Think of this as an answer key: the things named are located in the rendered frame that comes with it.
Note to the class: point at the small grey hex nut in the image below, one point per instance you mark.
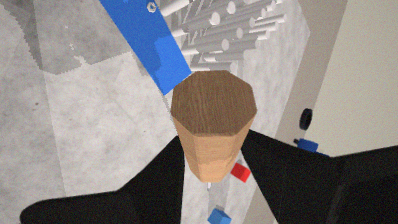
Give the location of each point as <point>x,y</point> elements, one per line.
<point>153,5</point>

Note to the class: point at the blue flat strip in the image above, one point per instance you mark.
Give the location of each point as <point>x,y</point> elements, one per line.
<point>151,40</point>

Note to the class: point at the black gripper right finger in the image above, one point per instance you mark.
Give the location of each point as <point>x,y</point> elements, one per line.
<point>303,187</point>

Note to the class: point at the red cube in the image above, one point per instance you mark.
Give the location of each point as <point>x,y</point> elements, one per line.
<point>240,172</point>

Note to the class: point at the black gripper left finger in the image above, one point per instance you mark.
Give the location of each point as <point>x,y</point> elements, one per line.
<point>153,196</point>

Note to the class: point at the small light blue cube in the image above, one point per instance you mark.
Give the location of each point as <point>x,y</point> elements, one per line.
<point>219,217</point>

